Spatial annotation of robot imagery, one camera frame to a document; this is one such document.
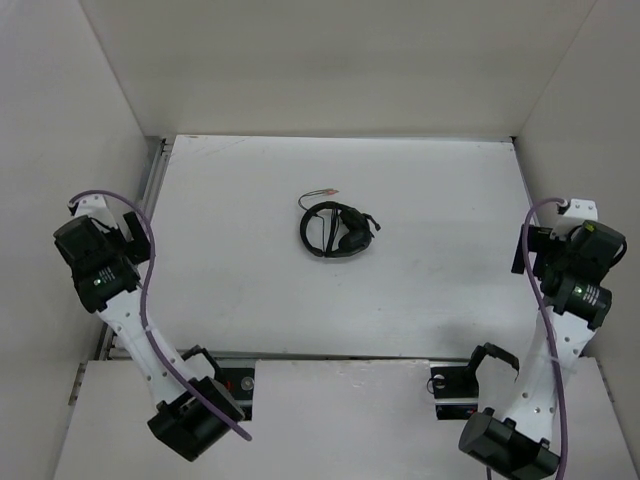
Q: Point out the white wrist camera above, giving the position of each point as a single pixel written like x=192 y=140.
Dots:
x=571 y=215
x=92 y=207

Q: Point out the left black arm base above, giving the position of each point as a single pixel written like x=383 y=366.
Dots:
x=238 y=375

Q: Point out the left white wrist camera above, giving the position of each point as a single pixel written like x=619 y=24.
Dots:
x=92 y=207

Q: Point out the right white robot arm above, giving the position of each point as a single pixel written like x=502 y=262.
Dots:
x=528 y=438

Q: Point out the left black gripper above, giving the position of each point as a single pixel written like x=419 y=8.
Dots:
x=138 y=250

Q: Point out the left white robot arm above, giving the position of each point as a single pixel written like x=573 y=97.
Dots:
x=194 y=405

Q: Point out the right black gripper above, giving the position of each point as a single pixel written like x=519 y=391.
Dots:
x=539 y=240

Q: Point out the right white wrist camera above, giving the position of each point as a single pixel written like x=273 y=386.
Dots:
x=571 y=215

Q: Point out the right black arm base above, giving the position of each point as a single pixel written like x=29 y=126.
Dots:
x=454 y=391

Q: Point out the black headphones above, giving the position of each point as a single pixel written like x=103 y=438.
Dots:
x=350 y=230

